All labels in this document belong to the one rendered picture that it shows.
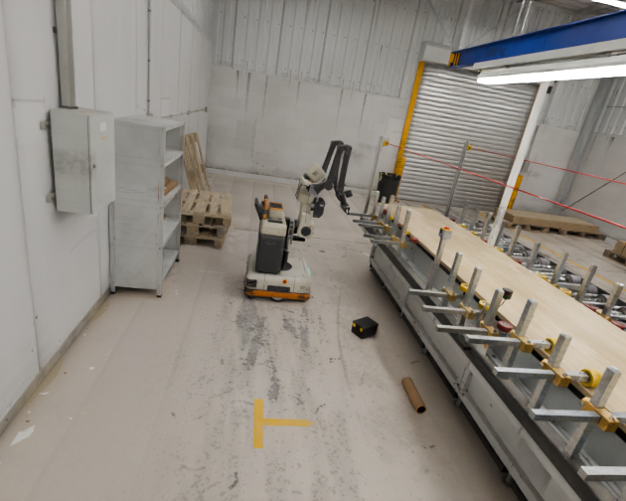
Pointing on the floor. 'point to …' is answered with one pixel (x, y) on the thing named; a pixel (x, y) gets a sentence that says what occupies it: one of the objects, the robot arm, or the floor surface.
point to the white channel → (546, 92)
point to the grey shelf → (145, 201)
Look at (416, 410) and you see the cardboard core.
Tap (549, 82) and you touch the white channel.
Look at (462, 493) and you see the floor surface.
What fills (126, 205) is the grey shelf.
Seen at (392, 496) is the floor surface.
